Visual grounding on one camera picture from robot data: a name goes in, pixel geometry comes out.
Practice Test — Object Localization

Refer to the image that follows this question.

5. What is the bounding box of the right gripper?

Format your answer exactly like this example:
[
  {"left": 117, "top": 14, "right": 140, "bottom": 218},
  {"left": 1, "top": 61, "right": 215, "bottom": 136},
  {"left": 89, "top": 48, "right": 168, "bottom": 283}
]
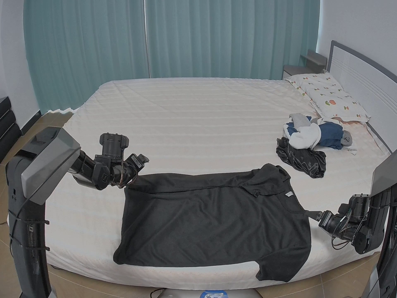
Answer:
[{"left": 319, "top": 210, "right": 342, "bottom": 236}]

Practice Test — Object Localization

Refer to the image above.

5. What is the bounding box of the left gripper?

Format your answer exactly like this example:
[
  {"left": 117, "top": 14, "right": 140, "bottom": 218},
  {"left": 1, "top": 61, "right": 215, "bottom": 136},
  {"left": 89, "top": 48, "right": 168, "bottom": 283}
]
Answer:
[{"left": 119, "top": 154, "right": 151, "bottom": 185}]

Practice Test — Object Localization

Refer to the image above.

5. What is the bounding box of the black T-shirt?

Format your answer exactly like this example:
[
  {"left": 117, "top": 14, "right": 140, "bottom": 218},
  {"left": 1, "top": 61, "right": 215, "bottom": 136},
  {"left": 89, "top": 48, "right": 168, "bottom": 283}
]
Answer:
[{"left": 113, "top": 163, "right": 311, "bottom": 282}]

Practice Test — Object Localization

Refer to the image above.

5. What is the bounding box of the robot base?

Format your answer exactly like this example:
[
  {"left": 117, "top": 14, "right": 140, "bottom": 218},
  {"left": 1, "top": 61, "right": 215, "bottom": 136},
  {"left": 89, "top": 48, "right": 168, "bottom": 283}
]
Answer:
[{"left": 163, "top": 287, "right": 258, "bottom": 298}]

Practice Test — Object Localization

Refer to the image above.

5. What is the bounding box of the bed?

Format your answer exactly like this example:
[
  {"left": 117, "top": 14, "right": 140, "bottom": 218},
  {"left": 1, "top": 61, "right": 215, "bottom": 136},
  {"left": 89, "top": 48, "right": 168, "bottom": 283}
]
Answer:
[{"left": 40, "top": 40, "right": 397, "bottom": 291}]

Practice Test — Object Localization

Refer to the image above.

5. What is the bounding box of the pile of clothes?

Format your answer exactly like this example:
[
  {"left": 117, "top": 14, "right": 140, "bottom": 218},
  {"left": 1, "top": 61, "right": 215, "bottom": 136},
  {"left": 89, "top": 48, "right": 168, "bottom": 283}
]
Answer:
[{"left": 282, "top": 113, "right": 357, "bottom": 152}]

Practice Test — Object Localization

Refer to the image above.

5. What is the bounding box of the black satin garment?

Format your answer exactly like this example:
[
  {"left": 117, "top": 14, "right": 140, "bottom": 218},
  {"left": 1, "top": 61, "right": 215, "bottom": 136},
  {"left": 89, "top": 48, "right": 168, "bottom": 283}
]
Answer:
[{"left": 276, "top": 136, "right": 327, "bottom": 179}]

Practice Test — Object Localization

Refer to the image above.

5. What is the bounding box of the white printed pillow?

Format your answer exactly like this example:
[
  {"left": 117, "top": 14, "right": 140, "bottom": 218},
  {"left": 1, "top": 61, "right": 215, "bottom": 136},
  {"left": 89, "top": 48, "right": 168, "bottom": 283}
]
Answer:
[{"left": 285, "top": 70, "right": 371, "bottom": 122}]

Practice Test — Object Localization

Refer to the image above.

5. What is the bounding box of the blue-green curtain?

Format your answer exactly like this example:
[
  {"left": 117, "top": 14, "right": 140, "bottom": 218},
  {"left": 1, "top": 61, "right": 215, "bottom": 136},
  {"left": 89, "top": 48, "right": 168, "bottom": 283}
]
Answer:
[
  {"left": 24, "top": 0, "right": 151, "bottom": 111},
  {"left": 144, "top": 0, "right": 320, "bottom": 80}
]

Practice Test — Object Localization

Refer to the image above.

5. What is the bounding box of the black chest of drawers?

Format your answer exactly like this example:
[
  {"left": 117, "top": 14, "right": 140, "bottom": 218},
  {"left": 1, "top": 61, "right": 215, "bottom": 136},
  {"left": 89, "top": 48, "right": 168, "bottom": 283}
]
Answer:
[{"left": 0, "top": 96, "right": 20, "bottom": 164}]

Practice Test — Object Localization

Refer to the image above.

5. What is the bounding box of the grey bedside table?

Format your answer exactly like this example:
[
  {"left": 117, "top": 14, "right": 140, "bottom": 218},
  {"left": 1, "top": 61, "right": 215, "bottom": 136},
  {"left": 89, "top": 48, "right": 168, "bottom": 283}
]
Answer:
[{"left": 283, "top": 49, "right": 328, "bottom": 80}]

